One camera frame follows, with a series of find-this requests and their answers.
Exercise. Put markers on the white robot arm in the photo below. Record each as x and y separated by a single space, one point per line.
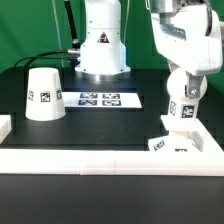
103 54

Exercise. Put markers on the white lamp base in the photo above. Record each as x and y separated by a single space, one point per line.
178 138

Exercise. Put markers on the white lamp bulb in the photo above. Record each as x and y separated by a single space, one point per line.
181 107

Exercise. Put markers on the white U-shaped fence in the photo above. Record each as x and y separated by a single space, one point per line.
72 162

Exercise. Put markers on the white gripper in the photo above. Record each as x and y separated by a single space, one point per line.
190 37

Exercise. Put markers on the white marker sheet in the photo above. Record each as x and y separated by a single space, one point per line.
101 100

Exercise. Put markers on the black robot cable post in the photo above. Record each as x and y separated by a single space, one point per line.
75 41

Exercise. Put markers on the white lamp shade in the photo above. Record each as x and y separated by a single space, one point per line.
44 95

